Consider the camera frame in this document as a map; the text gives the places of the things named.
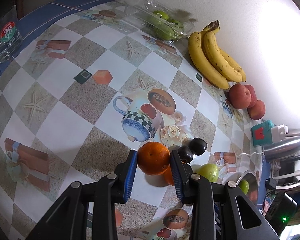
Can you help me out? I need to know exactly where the white slatted rack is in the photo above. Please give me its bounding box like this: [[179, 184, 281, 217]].
[[275, 167, 300, 190]]

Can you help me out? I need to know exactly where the glass cup with round label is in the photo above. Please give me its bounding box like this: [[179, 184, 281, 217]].
[[0, 5, 23, 63]]

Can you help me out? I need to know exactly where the black device with green light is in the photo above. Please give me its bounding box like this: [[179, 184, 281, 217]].
[[264, 192, 298, 235]]

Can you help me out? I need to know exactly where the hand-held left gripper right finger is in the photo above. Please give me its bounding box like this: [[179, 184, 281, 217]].
[[170, 150, 287, 240]]

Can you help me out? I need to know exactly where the stainless steel thermos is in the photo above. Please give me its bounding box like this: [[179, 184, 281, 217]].
[[263, 136, 300, 161]]

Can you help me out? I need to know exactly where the dark plum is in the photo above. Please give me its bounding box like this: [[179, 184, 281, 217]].
[[189, 138, 207, 156], [177, 146, 194, 164]]

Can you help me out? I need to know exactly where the brown chair back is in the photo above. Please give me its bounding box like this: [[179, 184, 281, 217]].
[[15, 0, 26, 18]]

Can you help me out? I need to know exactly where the clear box of green jujubes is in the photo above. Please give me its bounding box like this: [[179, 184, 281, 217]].
[[120, 0, 198, 42]]

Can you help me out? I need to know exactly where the yellow banana bunch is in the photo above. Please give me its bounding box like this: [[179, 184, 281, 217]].
[[188, 20, 247, 90]]

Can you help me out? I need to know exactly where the red peach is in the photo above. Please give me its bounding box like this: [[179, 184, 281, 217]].
[[228, 84, 251, 110], [247, 100, 266, 120], [244, 85, 258, 108]]

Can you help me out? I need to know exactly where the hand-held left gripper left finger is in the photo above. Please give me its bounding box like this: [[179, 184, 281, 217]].
[[26, 149, 138, 240]]

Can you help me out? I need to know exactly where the black charger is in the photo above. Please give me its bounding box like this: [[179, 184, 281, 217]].
[[265, 177, 277, 189]]

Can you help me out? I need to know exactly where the round green jujube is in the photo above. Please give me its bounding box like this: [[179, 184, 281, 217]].
[[195, 163, 220, 182]]

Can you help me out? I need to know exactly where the orange mandarin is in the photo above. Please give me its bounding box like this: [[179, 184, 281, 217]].
[[137, 142, 171, 175], [164, 166, 176, 186]]

